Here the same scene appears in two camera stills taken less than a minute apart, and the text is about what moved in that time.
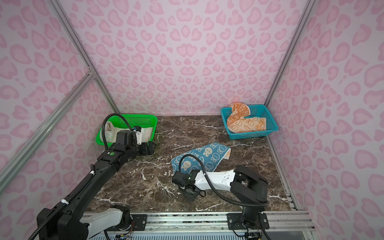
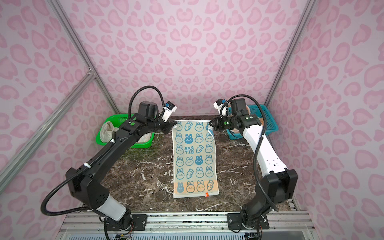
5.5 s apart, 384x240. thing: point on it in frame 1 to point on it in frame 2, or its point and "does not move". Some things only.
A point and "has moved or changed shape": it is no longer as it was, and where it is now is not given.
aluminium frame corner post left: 81,49 does not move
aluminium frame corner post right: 308,12 does not move
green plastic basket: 143,120 does not move
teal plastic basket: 259,111 does not move
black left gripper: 151,148 to 168,125
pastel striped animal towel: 111,133 does not move
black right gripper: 190,198 to 219,126
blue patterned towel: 212,155 has moved or changed shape
